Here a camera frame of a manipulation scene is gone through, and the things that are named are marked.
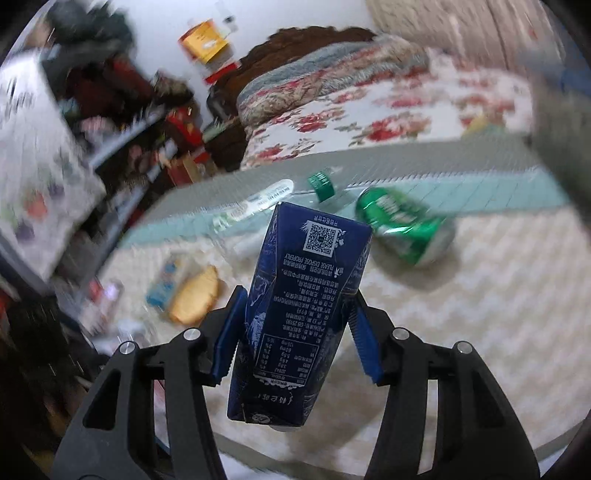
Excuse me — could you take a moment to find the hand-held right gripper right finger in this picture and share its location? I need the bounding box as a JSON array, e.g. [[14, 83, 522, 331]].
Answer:
[[344, 291, 541, 480]]

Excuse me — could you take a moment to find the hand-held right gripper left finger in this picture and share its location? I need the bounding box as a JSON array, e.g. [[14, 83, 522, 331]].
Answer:
[[53, 285, 247, 480]]

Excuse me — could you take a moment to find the dark blue drink carton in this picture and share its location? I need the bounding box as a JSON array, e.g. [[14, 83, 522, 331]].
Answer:
[[226, 202, 374, 428]]

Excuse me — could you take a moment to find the light blue snack wrapper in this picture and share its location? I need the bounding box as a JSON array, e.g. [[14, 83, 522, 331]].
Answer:
[[147, 256, 190, 315]]

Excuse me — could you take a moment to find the green drink can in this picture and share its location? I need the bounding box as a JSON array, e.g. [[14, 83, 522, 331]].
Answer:
[[355, 187, 457, 267]]

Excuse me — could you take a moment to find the red box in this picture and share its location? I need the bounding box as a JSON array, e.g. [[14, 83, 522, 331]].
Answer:
[[166, 108, 204, 167]]

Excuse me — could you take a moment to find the floral bedsheet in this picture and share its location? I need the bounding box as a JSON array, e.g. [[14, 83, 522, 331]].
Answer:
[[240, 51, 536, 171]]

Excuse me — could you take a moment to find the dark shelf rack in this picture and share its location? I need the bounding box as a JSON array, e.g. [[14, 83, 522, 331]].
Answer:
[[46, 0, 213, 324]]

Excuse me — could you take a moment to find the white printed cloth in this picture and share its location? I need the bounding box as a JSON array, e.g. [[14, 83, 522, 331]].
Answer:
[[0, 51, 107, 278]]

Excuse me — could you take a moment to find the floral quilt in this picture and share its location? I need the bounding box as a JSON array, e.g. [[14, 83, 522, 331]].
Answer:
[[236, 34, 430, 134]]

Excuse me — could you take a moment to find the carved wooden headboard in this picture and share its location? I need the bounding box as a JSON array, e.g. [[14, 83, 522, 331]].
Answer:
[[205, 25, 379, 171]]

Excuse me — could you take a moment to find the leaf print curtain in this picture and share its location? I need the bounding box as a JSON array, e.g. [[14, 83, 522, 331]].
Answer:
[[365, 0, 555, 75]]

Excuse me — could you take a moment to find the red wall calendar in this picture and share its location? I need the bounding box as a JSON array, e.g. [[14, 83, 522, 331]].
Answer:
[[203, 60, 241, 86]]

